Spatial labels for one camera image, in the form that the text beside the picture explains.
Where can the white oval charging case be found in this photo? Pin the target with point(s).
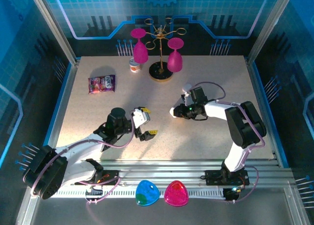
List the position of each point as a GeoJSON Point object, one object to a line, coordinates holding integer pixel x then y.
{"type": "Point", "coordinates": [187, 87]}

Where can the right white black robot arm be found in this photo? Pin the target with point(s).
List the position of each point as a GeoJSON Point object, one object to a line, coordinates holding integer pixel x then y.
{"type": "Point", "coordinates": [245, 127]}

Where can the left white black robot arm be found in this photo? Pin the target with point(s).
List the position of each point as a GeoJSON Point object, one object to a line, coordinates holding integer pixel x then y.
{"type": "Point", "coordinates": [46, 171]}

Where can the gold glass rack black base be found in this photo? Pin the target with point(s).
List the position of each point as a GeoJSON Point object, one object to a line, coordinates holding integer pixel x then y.
{"type": "Point", "coordinates": [160, 74]}

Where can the purple candy bag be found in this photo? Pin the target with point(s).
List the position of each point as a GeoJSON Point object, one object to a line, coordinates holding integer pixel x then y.
{"type": "Point", "coordinates": [101, 84]}

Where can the pink wine glass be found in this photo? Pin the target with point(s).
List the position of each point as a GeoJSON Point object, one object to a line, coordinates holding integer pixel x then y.
{"type": "Point", "coordinates": [140, 52]}
{"type": "Point", "coordinates": [175, 62]}

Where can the blue triangular plate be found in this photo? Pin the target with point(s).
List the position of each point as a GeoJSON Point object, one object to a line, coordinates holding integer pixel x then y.
{"type": "Point", "coordinates": [147, 193]}

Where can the pink triangular plate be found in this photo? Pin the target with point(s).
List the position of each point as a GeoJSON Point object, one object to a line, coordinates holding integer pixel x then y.
{"type": "Point", "coordinates": [176, 193]}

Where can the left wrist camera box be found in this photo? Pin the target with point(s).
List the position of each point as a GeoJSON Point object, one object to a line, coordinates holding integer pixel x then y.
{"type": "Point", "coordinates": [140, 117]}

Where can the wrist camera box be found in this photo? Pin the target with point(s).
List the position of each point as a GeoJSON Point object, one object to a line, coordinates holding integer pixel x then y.
{"type": "Point", "coordinates": [186, 97]}
{"type": "Point", "coordinates": [140, 117]}

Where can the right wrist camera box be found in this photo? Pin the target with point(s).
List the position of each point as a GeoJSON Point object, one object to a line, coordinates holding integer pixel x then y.
{"type": "Point", "coordinates": [186, 97]}

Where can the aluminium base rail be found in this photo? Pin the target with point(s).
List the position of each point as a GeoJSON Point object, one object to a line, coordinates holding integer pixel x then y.
{"type": "Point", "coordinates": [159, 171]}

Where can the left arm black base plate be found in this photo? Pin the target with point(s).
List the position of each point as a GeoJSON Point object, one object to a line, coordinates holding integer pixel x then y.
{"type": "Point", "coordinates": [111, 176]}

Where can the aluminium table side rail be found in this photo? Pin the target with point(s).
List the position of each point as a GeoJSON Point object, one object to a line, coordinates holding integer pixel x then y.
{"type": "Point", "coordinates": [257, 92]}
{"type": "Point", "coordinates": [67, 92]}

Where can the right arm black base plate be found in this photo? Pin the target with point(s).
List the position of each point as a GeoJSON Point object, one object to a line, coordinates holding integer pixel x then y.
{"type": "Point", "coordinates": [213, 177]}

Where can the aluminium frame post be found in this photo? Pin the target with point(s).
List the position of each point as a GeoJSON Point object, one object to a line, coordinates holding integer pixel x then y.
{"type": "Point", "coordinates": [55, 26]}
{"type": "Point", "coordinates": [267, 26]}

